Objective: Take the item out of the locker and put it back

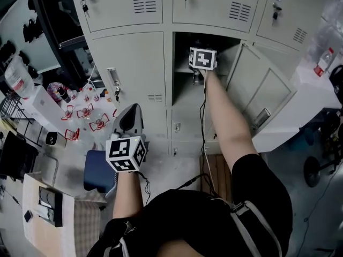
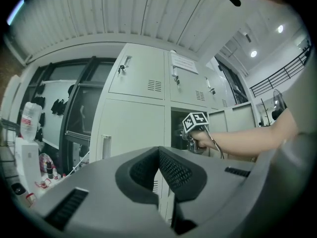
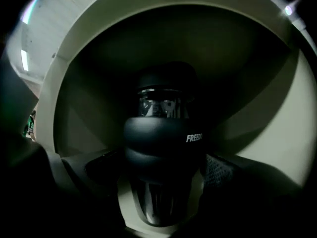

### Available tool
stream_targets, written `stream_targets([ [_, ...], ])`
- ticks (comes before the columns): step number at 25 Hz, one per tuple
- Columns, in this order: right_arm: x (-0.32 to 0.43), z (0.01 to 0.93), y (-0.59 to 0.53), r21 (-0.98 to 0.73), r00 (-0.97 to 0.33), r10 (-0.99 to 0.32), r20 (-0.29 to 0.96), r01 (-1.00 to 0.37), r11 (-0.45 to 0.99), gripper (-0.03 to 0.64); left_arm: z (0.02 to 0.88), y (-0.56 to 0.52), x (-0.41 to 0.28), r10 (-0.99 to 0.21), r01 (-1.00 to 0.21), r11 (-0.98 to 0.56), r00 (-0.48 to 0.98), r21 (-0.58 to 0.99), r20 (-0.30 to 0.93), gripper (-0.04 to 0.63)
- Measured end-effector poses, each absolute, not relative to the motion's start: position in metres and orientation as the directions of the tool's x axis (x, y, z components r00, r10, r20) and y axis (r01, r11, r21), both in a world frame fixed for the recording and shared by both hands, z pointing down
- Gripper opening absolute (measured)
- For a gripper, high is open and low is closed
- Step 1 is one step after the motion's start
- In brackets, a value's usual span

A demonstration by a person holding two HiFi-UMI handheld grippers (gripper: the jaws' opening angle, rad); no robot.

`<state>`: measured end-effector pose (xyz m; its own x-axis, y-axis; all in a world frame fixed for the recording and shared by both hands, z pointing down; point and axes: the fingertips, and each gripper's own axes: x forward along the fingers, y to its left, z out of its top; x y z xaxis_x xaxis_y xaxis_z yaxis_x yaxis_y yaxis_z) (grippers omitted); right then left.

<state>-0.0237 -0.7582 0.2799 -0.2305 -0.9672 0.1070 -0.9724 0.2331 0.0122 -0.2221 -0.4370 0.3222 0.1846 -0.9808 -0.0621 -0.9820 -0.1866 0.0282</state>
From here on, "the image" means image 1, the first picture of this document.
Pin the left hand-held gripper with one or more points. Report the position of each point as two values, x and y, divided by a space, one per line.
120 150

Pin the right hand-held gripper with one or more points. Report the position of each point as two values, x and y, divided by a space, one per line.
203 59

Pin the grey metal locker cabinet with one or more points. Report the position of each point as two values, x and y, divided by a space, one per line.
128 63

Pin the person's left forearm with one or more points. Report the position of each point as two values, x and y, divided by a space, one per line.
127 197

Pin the person's right forearm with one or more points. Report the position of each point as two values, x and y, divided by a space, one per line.
227 122

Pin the locker door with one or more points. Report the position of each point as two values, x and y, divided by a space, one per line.
257 90

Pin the blue chair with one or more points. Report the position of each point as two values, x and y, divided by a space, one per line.
96 170

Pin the pink patterned bag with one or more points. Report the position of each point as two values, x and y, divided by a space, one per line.
53 88

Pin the white cardboard box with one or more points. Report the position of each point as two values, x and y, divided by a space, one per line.
40 108

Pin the wooden floor board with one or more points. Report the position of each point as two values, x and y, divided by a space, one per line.
219 175

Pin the checkered cloth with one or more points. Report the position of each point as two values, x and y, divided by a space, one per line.
85 223

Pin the person's black clothing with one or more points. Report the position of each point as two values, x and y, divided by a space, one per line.
187 218

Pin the black box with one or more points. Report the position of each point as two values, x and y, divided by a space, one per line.
51 207

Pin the black folding chair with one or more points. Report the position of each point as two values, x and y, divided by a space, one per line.
16 157

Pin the large white foam box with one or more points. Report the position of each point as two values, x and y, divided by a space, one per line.
316 92

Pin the red label water bottle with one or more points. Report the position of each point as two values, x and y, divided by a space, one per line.
323 63

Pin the large clear water jug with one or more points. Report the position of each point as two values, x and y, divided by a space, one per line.
17 76

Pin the person's bare leg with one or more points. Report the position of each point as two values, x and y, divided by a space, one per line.
182 249

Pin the small black flat device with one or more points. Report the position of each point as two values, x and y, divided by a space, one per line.
28 216

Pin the black backpack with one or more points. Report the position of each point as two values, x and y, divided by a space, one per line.
337 84

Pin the small wooden table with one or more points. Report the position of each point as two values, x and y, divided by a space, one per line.
40 237

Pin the black round fan base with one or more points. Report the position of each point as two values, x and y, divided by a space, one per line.
311 171

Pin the black metal shelf frame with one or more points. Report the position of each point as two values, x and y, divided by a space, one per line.
51 23

